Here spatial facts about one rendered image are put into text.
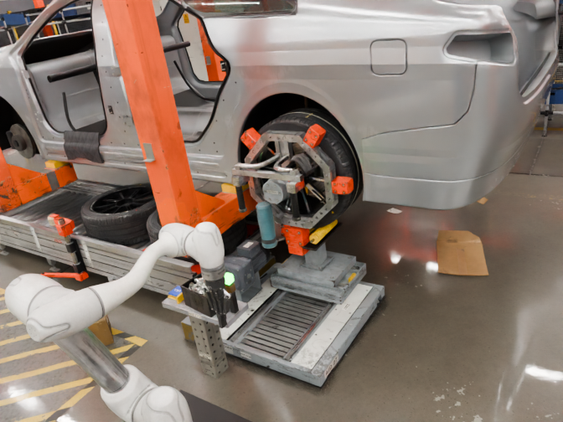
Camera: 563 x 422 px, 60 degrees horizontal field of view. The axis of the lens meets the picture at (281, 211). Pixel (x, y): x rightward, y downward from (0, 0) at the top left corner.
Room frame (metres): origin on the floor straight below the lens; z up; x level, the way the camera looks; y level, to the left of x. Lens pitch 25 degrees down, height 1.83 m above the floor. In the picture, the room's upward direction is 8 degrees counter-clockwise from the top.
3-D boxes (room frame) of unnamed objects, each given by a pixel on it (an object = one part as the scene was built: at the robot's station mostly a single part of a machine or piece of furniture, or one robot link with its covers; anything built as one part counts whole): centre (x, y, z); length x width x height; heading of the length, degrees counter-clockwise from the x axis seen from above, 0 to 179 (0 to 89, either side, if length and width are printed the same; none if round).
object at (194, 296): (2.03, 0.42, 0.51); 0.20 x 0.14 x 0.13; 45
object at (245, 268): (2.61, 0.24, 0.26); 0.42 x 0.18 x 0.35; 144
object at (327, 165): (2.50, -0.07, 0.85); 0.54 x 0.07 x 0.54; 54
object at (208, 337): (2.06, 0.47, 0.21); 0.10 x 0.10 x 0.42; 54
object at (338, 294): (2.64, -0.17, 0.13); 0.50 x 0.36 x 0.10; 54
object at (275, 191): (2.44, -0.03, 0.85); 0.21 x 0.14 x 0.14; 144
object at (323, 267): (2.64, -0.17, 0.32); 0.40 x 0.30 x 0.28; 54
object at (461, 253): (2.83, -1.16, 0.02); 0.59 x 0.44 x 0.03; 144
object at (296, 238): (2.53, -0.09, 0.48); 0.16 x 0.12 x 0.17; 144
